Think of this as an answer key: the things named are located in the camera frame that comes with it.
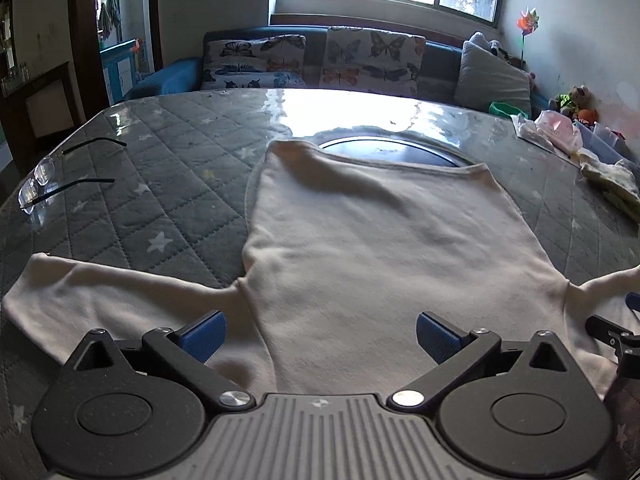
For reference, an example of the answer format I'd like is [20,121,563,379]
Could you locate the blue sofa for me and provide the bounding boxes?
[122,25,556,121]

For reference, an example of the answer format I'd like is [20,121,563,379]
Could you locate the colourful pinwheel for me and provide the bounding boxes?
[516,6,541,68]

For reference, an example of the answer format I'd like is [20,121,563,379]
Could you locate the butterfly print cushion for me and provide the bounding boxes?
[320,26,426,100]
[201,35,307,91]

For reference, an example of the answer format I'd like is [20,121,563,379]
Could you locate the pink plastic bag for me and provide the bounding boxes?
[511,109,585,157]

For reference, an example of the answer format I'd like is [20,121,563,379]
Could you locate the dark wooden door frame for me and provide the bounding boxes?
[67,0,108,118]

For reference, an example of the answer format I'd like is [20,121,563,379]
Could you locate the dark wooden chair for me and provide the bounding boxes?
[0,62,86,176]

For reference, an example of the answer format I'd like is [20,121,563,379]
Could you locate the cream long-sleeved sweater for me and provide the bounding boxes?
[2,139,640,401]

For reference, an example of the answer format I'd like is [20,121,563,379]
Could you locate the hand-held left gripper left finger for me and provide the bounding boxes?
[60,310,253,413]

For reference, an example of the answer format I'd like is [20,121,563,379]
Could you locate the clear plastic storage box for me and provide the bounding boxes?
[574,120,640,165]

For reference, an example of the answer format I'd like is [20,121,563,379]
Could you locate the green plastic basin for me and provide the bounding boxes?
[489,101,523,120]

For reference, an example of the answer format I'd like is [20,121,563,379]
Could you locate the dark wooden display cabinet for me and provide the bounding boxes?
[0,0,16,96]

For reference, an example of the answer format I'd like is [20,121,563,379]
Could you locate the pale green cloth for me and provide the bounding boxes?
[580,159,640,223]

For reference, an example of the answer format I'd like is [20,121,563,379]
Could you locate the grey cushion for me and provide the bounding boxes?
[454,40,534,118]

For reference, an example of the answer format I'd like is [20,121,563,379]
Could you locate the grey quilted star table cover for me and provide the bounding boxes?
[0,87,640,480]

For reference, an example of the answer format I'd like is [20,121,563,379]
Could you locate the blue cabinet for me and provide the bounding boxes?
[100,37,146,106]

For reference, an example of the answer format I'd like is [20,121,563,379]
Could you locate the rimless eyeglasses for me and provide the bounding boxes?
[19,138,127,213]

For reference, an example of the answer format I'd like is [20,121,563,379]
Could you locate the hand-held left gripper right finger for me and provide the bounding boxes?
[390,311,583,413]

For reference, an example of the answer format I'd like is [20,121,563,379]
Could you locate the hanging clothes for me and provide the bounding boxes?
[97,0,123,41]

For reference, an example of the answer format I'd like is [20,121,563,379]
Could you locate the white plush toy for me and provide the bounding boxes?
[467,31,523,68]

